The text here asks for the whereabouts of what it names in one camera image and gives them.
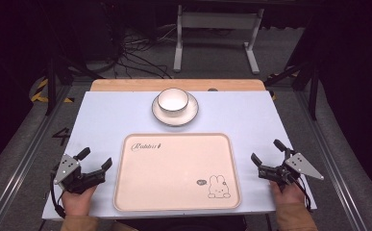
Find yellow black floor tape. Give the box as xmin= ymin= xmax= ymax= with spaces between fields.
xmin=267 ymin=70 xmax=301 ymax=101
xmin=29 ymin=78 xmax=76 ymax=105

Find person's left hand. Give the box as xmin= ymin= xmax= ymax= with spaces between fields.
xmin=61 ymin=185 xmax=98 ymax=218

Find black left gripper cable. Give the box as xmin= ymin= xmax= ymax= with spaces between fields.
xmin=49 ymin=172 xmax=67 ymax=220

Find black metal stand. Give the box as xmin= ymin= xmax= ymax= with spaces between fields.
xmin=263 ymin=18 xmax=323 ymax=122
xmin=43 ymin=56 xmax=105 ymax=117

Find person's right hand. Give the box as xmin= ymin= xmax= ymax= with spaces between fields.
xmin=268 ymin=180 xmax=307 ymax=207

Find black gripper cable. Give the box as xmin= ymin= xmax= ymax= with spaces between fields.
xmin=49 ymin=172 xmax=67 ymax=220
xmin=293 ymin=179 xmax=312 ymax=212

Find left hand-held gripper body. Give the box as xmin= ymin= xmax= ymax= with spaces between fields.
xmin=52 ymin=153 xmax=107 ymax=195

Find wooden table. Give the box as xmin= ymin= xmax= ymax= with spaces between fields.
xmin=89 ymin=78 xmax=267 ymax=92

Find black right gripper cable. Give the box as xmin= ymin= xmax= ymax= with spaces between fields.
xmin=293 ymin=179 xmax=312 ymax=212

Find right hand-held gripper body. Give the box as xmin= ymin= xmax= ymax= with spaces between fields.
xmin=258 ymin=147 xmax=325 ymax=193

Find aluminium rail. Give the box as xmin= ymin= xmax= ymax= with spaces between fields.
xmin=0 ymin=86 xmax=74 ymax=231
xmin=293 ymin=90 xmax=369 ymax=231

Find black floor cables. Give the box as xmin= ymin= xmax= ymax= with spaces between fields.
xmin=113 ymin=27 xmax=176 ymax=80

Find white ceramic plate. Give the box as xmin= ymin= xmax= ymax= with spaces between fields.
xmin=151 ymin=91 xmax=200 ymax=127

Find white ceramic bowl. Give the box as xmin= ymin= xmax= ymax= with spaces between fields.
xmin=156 ymin=88 xmax=190 ymax=117

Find pink tray with rabbit print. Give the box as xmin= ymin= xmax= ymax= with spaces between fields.
xmin=112 ymin=132 xmax=242 ymax=213

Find white metal table frame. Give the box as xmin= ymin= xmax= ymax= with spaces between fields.
xmin=172 ymin=4 xmax=265 ymax=76

